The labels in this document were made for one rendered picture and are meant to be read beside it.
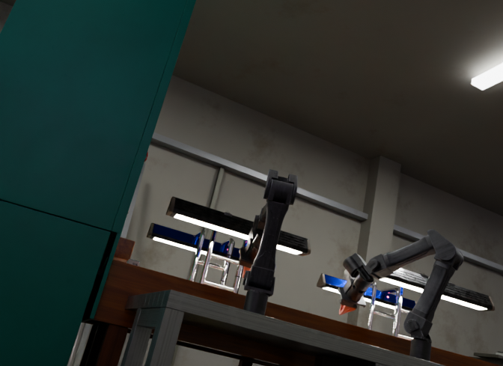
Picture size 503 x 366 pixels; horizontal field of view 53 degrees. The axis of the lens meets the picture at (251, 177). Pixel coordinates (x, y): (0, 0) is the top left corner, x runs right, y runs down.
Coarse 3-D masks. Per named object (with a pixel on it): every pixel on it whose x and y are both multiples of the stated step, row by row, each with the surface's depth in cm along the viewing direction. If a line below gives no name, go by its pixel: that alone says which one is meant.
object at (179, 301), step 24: (192, 312) 113; (216, 312) 115; (240, 312) 117; (240, 336) 153; (264, 336) 129; (288, 336) 121; (312, 336) 124; (336, 336) 126; (360, 360) 134; (384, 360) 130; (408, 360) 134
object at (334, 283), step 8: (320, 280) 274; (328, 280) 272; (336, 280) 275; (344, 280) 278; (336, 288) 271; (368, 288) 281; (368, 296) 276; (376, 296) 278; (384, 296) 281; (392, 296) 284; (392, 304) 280; (408, 304) 285
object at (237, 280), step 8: (216, 232) 219; (208, 248) 216; (208, 256) 214; (216, 256) 216; (224, 256) 218; (208, 264) 214; (240, 272) 217; (200, 280) 211; (240, 280) 217; (224, 288) 213; (232, 288) 214
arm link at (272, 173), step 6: (270, 174) 151; (276, 174) 152; (270, 180) 147; (282, 180) 156; (288, 180) 156; (294, 180) 151; (294, 186) 147; (264, 192) 149; (294, 192) 146; (264, 198) 148; (294, 198) 146; (264, 210) 165; (264, 216) 165; (258, 222) 169; (264, 222) 167; (258, 228) 170
